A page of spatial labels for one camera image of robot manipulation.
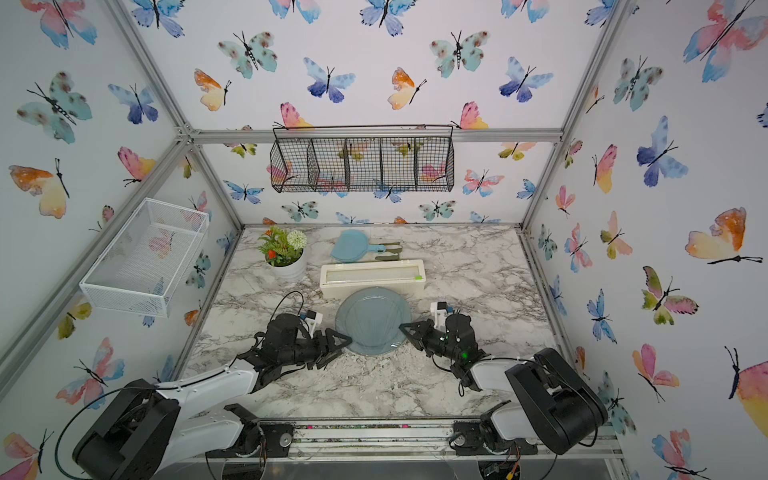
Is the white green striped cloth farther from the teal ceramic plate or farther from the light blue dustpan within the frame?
the teal ceramic plate

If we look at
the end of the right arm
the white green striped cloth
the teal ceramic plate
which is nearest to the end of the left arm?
the teal ceramic plate

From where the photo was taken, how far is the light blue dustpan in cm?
113

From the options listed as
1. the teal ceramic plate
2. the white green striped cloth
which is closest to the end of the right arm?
the teal ceramic plate

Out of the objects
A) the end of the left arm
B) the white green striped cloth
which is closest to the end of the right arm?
the end of the left arm

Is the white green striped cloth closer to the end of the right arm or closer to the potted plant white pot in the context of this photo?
the potted plant white pot

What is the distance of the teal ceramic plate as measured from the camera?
823 mm

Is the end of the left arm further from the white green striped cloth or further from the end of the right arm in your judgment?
the white green striped cloth

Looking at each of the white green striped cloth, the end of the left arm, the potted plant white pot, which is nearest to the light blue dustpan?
the white green striped cloth

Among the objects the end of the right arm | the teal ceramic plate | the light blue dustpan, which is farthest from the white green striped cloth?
the end of the right arm

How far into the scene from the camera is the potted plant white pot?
95 centimetres

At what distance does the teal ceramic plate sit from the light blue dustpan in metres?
0.22

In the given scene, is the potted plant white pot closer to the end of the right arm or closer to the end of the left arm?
the end of the left arm

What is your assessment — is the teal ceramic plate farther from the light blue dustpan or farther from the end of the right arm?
the light blue dustpan

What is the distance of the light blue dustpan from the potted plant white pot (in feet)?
0.52
